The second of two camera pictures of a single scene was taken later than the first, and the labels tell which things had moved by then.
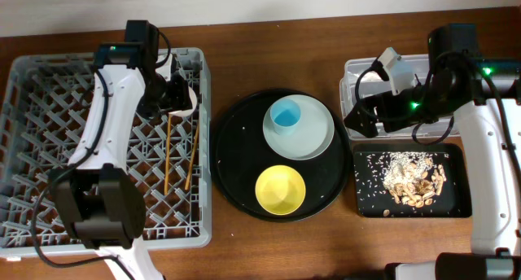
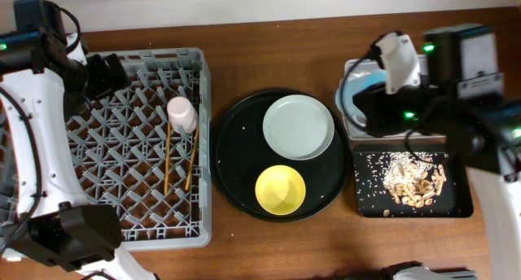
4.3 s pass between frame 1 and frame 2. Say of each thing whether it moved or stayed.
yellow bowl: stayed
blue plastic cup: moved
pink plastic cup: moved
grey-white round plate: stayed
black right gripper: moved
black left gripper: moved
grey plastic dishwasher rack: stayed
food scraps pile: stayed
